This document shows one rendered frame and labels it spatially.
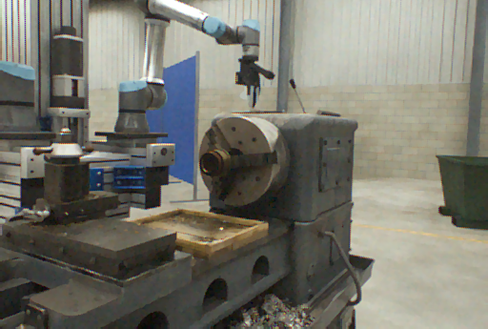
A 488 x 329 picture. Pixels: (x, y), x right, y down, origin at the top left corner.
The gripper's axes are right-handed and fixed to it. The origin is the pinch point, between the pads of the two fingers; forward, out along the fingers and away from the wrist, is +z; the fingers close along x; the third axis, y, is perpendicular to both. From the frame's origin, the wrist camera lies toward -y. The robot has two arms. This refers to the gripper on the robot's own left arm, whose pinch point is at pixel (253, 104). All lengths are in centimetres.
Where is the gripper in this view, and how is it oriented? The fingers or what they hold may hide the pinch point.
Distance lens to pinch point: 171.3
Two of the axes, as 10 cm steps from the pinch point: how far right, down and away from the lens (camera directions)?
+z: -0.3, 10.0, 0.5
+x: -5.3, 0.3, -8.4
